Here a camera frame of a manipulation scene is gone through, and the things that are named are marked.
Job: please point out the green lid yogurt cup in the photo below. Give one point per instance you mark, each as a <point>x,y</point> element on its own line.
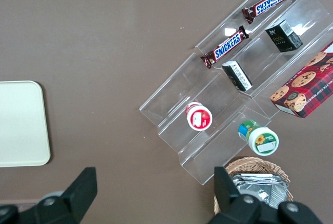
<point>261,139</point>

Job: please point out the wicker basket with foil packs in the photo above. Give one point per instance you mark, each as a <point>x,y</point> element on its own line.
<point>260,164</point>

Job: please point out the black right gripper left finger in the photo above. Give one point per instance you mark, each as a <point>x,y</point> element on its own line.
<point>78,195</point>

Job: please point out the red lid yogurt cup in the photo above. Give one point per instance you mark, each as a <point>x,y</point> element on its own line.
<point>199,118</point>

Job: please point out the red tartan cookie box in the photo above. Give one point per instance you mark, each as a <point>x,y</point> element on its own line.
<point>307,86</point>

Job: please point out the small black carton box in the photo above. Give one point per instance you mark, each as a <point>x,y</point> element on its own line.
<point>238,76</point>
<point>282,38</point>

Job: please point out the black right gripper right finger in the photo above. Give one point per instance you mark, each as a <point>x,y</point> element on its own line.
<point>226,195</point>

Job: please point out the silver foil pack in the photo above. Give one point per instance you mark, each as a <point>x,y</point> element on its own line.
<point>260,192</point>
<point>255,176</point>

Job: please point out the cream plastic tray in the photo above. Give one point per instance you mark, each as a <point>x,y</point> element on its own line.
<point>20,122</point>

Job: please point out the Snickers chocolate bar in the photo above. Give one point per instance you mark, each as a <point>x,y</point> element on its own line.
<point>225,47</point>
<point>269,3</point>

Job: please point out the clear acrylic stepped stand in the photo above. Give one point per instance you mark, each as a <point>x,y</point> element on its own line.
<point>208,91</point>

